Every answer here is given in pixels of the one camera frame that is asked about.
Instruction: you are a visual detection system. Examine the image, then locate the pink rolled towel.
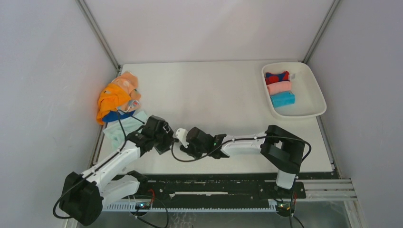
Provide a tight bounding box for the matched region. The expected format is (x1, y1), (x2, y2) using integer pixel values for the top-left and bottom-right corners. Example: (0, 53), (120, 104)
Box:
(267, 81), (292, 95)

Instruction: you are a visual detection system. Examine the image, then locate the orange towel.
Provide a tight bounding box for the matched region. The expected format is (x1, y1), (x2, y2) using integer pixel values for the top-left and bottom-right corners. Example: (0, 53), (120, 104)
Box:
(96, 71), (141, 125)

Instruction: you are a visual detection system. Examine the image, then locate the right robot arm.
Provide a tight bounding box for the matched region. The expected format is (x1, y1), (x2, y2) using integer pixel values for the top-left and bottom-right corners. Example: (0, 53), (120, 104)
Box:
(175, 125), (312, 198)

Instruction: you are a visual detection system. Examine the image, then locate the mint green towel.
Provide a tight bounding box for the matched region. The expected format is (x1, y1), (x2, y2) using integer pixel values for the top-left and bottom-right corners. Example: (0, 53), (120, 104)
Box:
(103, 111), (148, 150)

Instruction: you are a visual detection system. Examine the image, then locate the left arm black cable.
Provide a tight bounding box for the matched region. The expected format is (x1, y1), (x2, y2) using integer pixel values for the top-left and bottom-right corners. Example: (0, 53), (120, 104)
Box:
(52, 110), (145, 219)

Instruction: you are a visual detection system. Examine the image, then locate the dark blue towel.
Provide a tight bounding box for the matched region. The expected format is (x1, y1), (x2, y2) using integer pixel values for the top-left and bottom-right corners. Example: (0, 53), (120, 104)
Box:
(101, 111), (135, 123)

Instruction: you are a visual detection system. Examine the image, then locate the bright blue towel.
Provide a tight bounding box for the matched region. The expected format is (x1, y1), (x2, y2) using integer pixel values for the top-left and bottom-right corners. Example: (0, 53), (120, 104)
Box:
(270, 91), (295, 108)

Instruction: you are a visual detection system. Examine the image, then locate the white plastic tray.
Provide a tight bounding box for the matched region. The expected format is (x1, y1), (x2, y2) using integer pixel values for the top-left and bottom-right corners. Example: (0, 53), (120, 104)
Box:
(261, 62), (327, 120)

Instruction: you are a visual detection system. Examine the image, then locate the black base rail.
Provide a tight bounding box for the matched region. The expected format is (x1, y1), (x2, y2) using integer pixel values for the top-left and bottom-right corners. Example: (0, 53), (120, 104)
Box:
(135, 173), (307, 210)

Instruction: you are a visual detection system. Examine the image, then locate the red blue rolled towel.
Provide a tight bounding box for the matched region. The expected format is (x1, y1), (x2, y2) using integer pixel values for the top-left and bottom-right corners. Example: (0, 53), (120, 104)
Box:
(265, 71), (290, 85)

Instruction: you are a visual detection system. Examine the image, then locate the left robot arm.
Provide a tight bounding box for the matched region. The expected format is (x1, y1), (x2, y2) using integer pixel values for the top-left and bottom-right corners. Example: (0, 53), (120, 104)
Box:
(52, 115), (173, 226)

